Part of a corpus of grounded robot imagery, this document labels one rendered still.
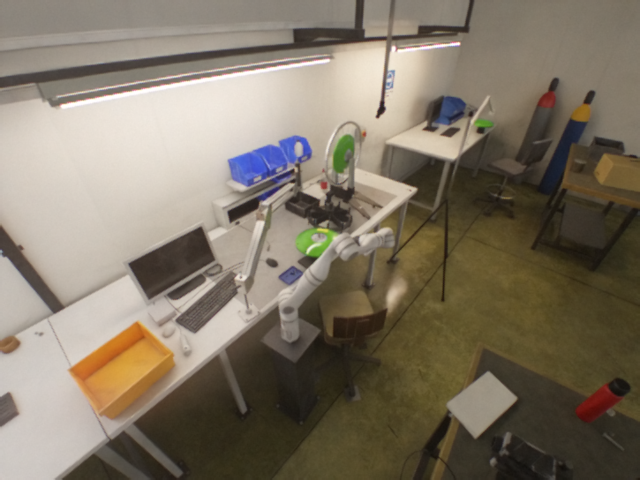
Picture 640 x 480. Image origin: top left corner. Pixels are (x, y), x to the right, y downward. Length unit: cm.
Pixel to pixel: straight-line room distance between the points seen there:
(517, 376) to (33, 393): 223
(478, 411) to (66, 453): 166
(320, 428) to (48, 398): 156
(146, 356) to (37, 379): 50
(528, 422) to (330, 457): 126
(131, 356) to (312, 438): 128
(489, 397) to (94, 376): 180
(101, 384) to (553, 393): 204
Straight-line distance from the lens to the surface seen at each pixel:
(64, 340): 211
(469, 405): 150
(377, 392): 254
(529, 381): 171
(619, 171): 399
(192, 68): 161
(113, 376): 181
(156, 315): 188
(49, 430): 182
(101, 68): 149
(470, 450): 145
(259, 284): 191
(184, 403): 266
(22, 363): 215
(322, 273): 133
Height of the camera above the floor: 227
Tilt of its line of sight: 38 degrees down
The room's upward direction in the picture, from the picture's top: straight up
